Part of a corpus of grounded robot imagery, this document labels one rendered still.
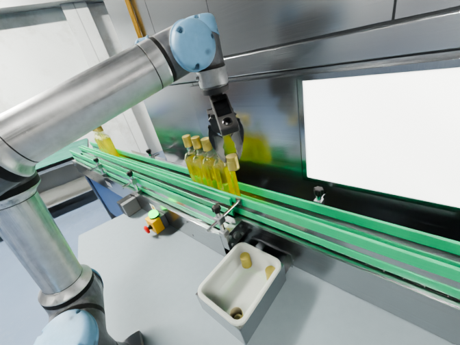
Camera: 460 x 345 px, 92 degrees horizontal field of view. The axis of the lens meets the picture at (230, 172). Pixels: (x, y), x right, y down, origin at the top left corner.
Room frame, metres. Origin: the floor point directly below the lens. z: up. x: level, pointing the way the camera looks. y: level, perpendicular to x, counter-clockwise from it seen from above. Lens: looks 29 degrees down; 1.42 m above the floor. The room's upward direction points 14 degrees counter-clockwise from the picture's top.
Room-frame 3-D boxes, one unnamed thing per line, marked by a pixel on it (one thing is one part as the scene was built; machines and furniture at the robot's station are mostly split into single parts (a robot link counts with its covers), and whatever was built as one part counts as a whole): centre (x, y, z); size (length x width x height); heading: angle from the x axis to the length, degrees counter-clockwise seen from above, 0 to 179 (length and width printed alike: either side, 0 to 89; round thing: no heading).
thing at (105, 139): (1.55, 0.78, 1.02); 0.06 x 0.06 x 0.28; 43
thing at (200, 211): (1.24, 0.67, 0.92); 1.75 x 0.01 x 0.08; 43
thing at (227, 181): (0.72, 0.02, 0.99); 0.06 x 0.06 x 0.21; 42
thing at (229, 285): (0.43, 0.05, 0.80); 0.22 x 0.17 x 0.09; 133
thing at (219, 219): (0.58, 0.05, 0.95); 0.17 x 0.03 x 0.12; 133
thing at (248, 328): (0.45, 0.03, 0.79); 0.27 x 0.17 x 0.08; 133
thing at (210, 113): (0.62, -0.01, 1.28); 0.09 x 0.08 x 0.12; 3
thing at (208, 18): (0.61, -0.01, 1.44); 0.09 x 0.08 x 0.11; 115
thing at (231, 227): (0.59, 0.04, 0.85); 0.09 x 0.04 x 0.07; 133
